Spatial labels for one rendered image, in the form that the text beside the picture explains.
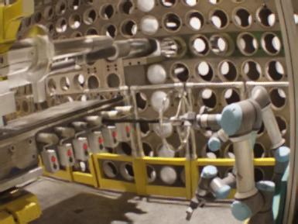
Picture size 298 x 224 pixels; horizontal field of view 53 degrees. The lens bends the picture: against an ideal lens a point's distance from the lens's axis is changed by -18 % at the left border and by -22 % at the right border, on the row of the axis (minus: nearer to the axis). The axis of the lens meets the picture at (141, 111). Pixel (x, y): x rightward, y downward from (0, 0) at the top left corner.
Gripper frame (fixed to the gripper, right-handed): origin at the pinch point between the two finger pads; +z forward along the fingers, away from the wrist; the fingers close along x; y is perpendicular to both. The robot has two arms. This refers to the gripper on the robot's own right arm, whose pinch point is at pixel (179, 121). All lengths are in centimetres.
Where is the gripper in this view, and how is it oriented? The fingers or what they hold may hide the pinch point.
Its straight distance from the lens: 225.6
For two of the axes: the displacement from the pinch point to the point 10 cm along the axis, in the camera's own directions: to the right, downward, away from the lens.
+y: -2.8, 8.6, -4.2
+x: 4.9, 5.0, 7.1
